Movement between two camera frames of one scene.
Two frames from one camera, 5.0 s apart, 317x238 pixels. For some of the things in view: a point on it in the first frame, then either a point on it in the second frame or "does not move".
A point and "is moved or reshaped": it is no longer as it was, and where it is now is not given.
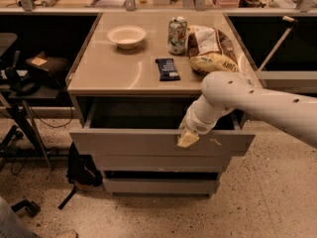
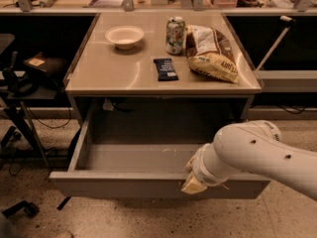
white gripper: (199, 124) → (200, 167)
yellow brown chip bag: (210, 50) does not move
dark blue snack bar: (166, 69) does not move
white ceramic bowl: (127, 36) does not move
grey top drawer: (150, 126) is moved or reshaped
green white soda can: (177, 35) does not move
